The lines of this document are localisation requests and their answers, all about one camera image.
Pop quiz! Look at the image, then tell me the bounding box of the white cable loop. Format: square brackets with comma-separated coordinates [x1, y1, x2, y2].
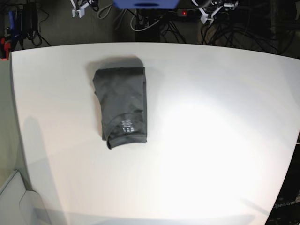
[130, 9, 162, 32]

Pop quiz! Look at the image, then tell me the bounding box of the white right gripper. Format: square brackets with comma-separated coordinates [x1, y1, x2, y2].
[70, 0, 98, 12]

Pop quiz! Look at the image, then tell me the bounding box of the dark grey t-shirt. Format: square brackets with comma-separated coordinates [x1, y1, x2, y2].
[92, 57, 147, 149]

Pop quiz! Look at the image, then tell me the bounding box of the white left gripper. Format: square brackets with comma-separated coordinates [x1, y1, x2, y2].
[191, 0, 240, 24]

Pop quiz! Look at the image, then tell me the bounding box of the red and black clamp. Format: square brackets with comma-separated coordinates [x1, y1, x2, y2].
[0, 37, 11, 60]

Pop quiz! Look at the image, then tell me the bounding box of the black power strip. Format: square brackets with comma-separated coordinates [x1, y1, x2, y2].
[177, 9, 202, 21]

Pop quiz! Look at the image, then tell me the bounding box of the blue box at top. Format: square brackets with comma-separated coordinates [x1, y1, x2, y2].
[113, 0, 179, 9]

